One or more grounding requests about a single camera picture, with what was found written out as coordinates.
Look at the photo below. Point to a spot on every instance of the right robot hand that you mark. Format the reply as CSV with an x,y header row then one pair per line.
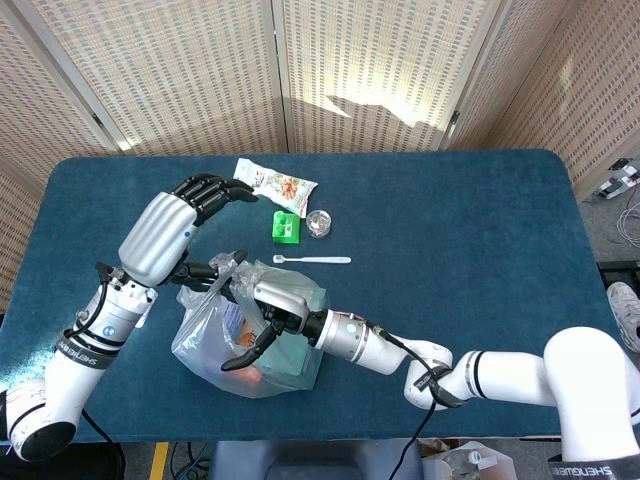
x,y
280,300

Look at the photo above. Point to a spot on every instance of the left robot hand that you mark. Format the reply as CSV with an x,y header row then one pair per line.
x,y
155,240

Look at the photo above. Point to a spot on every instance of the clear plastic bag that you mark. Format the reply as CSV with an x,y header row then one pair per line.
x,y
205,345

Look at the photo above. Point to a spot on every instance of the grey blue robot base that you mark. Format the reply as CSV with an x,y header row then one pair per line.
x,y
315,460

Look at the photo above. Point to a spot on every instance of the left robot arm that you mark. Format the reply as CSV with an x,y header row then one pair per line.
x,y
65,380

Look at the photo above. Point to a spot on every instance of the white blue printed package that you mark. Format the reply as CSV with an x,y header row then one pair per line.
x,y
232,320

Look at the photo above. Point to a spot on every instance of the orange snack box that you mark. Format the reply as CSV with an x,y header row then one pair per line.
x,y
246,340

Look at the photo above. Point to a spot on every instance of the white plastic spoon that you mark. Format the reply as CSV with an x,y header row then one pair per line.
x,y
320,259

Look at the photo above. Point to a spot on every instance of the teal cardboard box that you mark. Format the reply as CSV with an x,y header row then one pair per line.
x,y
290,360

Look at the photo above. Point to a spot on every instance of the green plastic block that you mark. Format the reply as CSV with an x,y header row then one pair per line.
x,y
286,230

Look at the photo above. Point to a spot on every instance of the small white box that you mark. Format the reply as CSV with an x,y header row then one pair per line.
x,y
146,319

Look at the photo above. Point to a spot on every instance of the clear round jar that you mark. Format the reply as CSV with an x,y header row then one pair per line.
x,y
318,224

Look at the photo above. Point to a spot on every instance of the white nut snack pouch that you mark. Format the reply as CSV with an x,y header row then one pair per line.
x,y
285,187

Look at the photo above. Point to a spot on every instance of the black screen hinge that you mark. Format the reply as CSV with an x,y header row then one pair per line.
x,y
97,120
454,118

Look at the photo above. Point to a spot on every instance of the woven screen panel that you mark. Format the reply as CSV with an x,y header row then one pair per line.
x,y
35,110
565,90
175,75
380,60

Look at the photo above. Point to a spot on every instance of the blue carpet table cover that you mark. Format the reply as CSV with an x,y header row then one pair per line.
x,y
450,250

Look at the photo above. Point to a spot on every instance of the clear plastic container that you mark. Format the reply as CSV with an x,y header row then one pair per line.
x,y
470,462

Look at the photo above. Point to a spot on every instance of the white sneaker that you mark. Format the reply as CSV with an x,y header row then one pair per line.
x,y
624,312

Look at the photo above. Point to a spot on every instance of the black metal frame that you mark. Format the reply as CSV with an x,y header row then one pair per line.
x,y
620,272

